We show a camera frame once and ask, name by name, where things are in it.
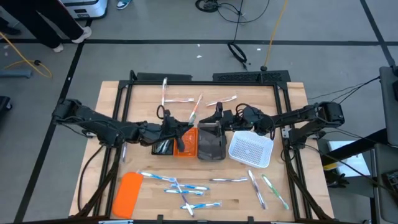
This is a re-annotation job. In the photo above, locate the grey cabinet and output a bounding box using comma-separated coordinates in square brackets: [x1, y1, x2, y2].
[371, 142, 398, 224]

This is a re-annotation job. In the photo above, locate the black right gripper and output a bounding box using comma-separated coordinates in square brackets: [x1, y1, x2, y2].
[198, 101, 248, 131]

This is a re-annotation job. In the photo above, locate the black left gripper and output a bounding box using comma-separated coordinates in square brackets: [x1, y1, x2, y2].
[148, 109, 195, 153]

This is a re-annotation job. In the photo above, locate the black floor beam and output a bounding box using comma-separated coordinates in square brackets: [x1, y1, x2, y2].
[320, 128, 389, 166]

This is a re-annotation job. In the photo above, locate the orange slotted plastic basket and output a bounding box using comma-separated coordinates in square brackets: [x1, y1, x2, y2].
[173, 126, 198, 157]

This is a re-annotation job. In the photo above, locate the white perforated plastic basket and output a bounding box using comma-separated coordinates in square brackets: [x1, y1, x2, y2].
[228, 130, 274, 169]

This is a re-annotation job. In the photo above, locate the black caster base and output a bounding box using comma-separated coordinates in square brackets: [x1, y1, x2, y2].
[0, 95, 13, 113]

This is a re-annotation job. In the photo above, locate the black aluminium table frame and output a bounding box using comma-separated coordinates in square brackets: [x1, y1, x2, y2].
[68, 70, 335, 224]

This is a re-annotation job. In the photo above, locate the black hanging cable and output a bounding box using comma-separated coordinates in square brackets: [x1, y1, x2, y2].
[227, 0, 249, 71]

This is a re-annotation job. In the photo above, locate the orange white toothbrush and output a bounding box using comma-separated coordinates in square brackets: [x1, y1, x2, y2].
[160, 77, 168, 108]
[205, 95, 238, 108]
[188, 93, 204, 125]
[164, 97, 195, 103]

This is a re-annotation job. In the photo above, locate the yellow floor cable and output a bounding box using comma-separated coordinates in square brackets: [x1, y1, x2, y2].
[0, 30, 53, 79]

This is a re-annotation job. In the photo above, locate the orange flat plastic lid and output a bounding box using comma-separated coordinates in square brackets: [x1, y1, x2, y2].
[111, 171, 144, 219]

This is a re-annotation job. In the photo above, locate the purple white toothbrush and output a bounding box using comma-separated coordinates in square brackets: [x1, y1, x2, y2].
[248, 169, 267, 210]
[173, 177, 195, 218]

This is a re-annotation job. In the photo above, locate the white paper sheet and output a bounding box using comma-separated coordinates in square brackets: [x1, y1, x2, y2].
[323, 139, 373, 178]

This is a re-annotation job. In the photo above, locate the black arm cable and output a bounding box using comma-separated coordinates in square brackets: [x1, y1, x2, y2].
[76, 144, 105, 214]

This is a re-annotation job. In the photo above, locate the grey stand foot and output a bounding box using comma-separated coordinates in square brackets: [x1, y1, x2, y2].
[0, 68, 34, 79]

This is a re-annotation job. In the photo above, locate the blue white toothbrush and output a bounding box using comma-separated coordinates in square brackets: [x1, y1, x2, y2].
[164, 189, 205, 197]
[170, 183, 211, 191]
[137, 170, 177, 183]
[179, 201, 222, 210]

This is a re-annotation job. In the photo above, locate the grey translucent plastic bin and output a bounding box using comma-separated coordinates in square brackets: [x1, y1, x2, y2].
[197, 122, 227, 162]

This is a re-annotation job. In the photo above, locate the black glove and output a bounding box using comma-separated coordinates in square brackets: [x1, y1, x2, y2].
[326, 170, 351, 189]

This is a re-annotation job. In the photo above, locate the white grey appliance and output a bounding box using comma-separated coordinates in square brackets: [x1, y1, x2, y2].
[60, 0, 109, 20]

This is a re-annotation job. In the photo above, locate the orange yellow hanging cable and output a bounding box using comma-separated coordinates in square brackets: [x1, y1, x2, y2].
[262, 0, 290, 72]

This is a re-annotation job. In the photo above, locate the black perforated controller box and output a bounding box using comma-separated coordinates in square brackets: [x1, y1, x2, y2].
[212, 70, 292, 84]

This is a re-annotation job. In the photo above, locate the black slotted plastic basket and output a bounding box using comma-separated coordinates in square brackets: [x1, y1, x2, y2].
[151, 138, 175, 156]

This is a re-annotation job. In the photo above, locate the silver toothbrush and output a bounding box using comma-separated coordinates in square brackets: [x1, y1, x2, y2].
[208, 176, 249, 183]

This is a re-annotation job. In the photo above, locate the green white toothbrush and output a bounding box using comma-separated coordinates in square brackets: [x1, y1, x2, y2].
[155, 139, 171, 154]
[260, 174, 290, 211]

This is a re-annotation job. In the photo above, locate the black cable coil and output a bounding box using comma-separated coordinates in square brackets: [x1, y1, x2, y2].
[195, 0, 221, 13]

